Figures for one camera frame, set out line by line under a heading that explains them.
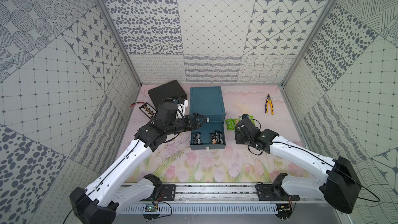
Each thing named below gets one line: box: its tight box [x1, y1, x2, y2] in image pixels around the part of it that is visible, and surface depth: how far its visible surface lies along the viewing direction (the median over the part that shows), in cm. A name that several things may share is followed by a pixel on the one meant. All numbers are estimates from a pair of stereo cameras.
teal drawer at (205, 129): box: [190, 121, 226, 152], surface depth 83 cm
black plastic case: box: [147, 79, 188, 110], surface depth 114 cm
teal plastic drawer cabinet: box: [189, 86, 226, 122], surface depth 83 cm
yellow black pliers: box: [264, 93, 275, 116], surface depth 109 cm
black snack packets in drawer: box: [191, 130, 225, 145], surface depth 84 cm
